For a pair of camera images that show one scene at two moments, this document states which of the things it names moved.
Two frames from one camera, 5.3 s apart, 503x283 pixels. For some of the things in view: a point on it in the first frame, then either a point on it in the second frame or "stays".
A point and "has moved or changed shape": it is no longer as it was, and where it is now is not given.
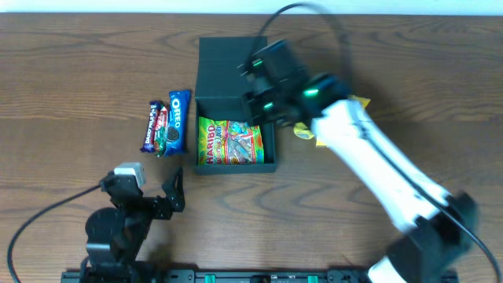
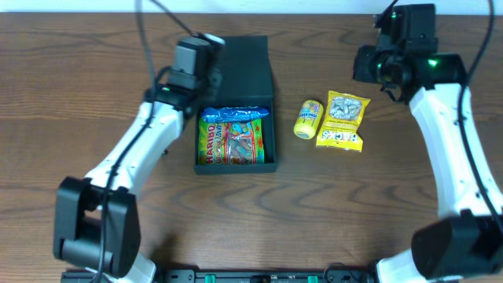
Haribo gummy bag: [229, 142] stays
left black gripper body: [159, 207] to [214, 79]
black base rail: [253, 276] stays
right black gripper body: [256, 92] to [364, 64]
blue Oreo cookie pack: [178, 120] has moved or changed shape
